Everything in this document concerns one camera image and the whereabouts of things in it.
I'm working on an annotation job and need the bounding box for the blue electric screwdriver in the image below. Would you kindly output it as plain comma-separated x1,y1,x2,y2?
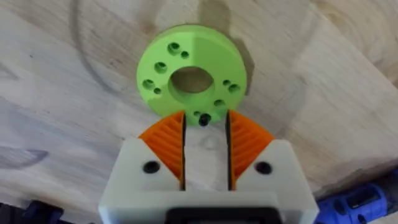
313,169,398,224

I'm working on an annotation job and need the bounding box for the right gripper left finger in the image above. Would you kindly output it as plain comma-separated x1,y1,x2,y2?
105,110,187,193

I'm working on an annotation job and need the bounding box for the small black screw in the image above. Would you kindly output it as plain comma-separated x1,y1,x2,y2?
198,113,213,127

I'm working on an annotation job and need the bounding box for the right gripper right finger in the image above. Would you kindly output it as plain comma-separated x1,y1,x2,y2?
226,108,313,194

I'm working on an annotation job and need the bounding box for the green disc with holes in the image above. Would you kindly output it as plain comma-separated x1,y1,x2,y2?
136,24,249,127

